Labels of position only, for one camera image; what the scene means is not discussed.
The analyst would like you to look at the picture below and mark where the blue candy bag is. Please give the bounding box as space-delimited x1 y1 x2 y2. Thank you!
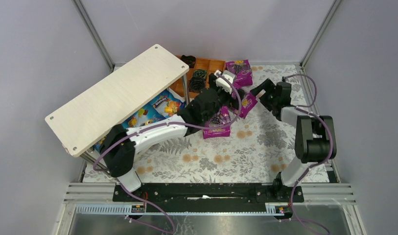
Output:
93 137 105 153
121 104 165 128
149 88 186 118

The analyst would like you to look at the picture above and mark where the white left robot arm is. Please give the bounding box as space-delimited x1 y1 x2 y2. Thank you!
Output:
96 70 242 192

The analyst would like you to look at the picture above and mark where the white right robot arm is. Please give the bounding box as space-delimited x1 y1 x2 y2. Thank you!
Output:
250 78 336 197

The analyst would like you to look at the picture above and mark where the purple candy bag middle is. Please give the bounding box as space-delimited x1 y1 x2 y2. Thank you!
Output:
229 83 258 118

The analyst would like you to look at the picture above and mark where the purple candy bag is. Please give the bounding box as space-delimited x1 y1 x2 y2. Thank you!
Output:
226 60 253 87
203 106 231 139
229 83 258 118

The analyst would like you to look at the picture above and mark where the purple candy bag near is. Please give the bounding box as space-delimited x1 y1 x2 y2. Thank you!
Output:
203 106 231 139

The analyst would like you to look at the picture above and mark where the purple candy bag far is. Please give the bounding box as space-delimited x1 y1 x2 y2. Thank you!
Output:
226 60 253 87

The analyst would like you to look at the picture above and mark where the white wooden two-tier shelf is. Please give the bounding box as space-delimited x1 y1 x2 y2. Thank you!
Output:
45 44 189 158

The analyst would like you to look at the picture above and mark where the black coiled item bottom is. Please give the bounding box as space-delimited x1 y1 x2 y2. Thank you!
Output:
189 77 206 93

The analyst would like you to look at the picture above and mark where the black coiled item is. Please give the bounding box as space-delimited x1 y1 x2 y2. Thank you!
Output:
180 55 196 69
192 69 208 80
189 77 206 93

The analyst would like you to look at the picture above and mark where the black coiled item middle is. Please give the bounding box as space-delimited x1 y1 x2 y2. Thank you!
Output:
192 69 208 80

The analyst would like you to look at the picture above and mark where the orange wooden compartment tray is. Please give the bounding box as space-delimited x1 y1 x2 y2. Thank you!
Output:
170 56 226 99

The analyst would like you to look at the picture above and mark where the black coiled item top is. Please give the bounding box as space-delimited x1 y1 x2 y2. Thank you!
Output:
180 55 196 69

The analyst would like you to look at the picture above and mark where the floral patterned table mat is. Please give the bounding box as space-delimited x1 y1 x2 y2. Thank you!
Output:
82 64 329 184

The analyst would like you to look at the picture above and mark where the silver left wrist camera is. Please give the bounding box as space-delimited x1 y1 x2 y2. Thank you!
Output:
213 70 236 94

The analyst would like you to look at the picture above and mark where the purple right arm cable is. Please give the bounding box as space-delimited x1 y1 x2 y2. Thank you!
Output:
281 73 334 235

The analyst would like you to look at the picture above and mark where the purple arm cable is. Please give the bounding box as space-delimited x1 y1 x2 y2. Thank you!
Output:
281 73 334 235
92 72 243 234

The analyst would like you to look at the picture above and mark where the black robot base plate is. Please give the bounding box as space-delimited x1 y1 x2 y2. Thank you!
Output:
113 183 304 212

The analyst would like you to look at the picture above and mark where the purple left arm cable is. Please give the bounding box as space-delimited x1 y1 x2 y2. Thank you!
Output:
92 72 243 234

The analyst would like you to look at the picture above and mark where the slotted cable duct rail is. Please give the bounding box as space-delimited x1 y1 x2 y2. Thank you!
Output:
75 204 285 217

